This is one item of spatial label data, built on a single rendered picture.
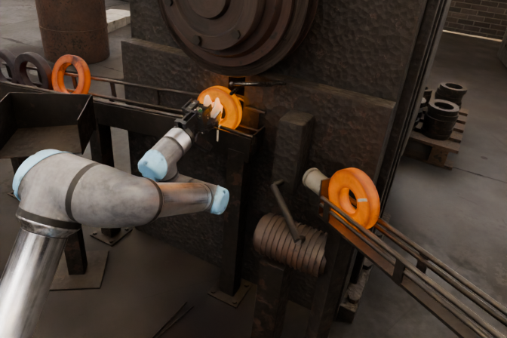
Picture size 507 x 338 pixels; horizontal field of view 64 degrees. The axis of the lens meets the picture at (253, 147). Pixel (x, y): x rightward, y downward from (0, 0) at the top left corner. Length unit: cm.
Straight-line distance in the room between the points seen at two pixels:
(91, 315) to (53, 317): 13
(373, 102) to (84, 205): 79
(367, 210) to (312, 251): 24
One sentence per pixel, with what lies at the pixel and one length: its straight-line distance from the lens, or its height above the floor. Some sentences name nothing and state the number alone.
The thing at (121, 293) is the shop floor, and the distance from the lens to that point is 173.
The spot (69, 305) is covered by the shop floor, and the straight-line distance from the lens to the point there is 174.
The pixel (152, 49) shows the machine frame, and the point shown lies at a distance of 148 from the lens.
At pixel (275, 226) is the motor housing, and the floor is 53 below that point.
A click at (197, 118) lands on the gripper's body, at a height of 78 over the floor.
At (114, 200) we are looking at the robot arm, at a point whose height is 84.
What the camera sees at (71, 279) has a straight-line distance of 181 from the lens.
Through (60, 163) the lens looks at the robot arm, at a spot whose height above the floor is 87.
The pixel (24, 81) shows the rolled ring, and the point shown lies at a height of 63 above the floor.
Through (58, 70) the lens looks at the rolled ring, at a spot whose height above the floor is 70.
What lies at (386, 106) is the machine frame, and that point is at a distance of 117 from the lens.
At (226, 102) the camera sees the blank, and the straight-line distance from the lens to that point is 127.
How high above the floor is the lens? 129
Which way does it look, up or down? 29 degrees down
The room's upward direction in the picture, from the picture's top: 5 degrees clockwise
